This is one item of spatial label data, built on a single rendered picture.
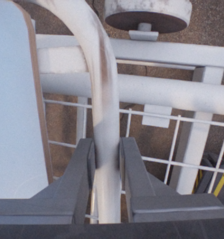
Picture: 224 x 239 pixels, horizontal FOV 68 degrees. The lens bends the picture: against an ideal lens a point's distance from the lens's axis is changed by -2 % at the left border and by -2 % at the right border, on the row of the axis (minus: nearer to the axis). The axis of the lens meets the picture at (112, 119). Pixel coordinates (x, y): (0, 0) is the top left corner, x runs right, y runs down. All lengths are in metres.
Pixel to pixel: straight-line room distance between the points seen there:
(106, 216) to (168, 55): 0.24
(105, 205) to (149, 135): 0.65
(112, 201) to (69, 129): 0.72
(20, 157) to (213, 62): 0.29
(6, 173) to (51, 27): 0.75
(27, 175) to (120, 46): 0.23
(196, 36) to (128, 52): 0.51
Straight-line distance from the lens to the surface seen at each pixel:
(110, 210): 0.17
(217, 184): 0.55
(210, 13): 0.81
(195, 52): 0.31
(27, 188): 0.19
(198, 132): 0.33
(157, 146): 0.82
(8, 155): 0.18
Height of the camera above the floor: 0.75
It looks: 71 degrees down
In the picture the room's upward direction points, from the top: 145 degrees counter-clockwise
